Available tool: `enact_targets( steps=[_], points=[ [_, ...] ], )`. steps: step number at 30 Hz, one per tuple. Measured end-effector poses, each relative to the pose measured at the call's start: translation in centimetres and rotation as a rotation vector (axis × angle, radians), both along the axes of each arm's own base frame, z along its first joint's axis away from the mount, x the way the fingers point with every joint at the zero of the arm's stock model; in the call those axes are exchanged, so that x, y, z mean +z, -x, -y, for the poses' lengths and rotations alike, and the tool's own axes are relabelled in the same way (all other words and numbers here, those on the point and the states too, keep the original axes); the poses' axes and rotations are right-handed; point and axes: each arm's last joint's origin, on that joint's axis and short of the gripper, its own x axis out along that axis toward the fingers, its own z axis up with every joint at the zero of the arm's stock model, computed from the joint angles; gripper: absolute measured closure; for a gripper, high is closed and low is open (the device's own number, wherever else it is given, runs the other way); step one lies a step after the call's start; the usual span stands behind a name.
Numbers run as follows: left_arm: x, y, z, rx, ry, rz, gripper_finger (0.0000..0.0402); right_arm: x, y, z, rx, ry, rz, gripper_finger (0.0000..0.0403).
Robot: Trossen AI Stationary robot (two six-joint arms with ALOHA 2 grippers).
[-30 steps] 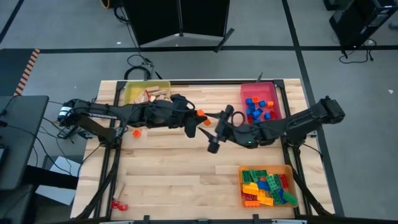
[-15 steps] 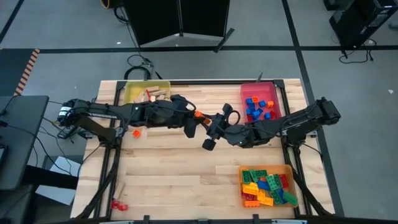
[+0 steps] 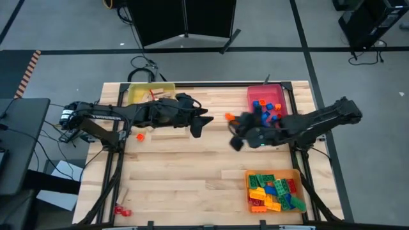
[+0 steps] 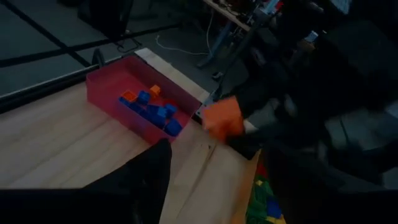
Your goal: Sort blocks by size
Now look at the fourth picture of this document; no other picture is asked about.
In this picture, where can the small orange plastic brick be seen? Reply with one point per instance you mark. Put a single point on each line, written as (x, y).
(129, 96)
(155, 91)

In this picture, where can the green plastic brick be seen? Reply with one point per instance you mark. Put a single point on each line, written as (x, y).
(261, 196)

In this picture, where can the orange translucent plastic bin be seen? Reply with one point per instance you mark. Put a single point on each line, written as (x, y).
(245, 186)

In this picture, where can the orange-yellow plastic brick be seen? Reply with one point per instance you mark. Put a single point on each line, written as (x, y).
(275, 221)

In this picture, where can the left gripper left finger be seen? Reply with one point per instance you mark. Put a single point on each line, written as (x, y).
(93, 205)

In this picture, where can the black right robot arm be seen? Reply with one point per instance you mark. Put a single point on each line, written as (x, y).
(342, 77)

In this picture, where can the pink translucent plastic bin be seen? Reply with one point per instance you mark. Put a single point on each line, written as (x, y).
(102, 84)

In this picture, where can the red long plastic brick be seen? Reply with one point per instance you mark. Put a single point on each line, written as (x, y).
(261, 170)

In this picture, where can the blue long plastic brick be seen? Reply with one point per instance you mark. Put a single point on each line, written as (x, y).
(274, 207)

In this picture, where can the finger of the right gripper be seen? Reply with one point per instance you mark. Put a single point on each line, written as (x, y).
(244, 149)

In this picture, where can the black equipment rack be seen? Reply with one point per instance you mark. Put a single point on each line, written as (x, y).
(105, 15)

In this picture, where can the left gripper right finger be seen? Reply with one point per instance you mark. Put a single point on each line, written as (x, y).
(342, 205)

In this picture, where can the blue-legged workbench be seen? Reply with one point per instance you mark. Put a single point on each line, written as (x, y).
(236, 18)

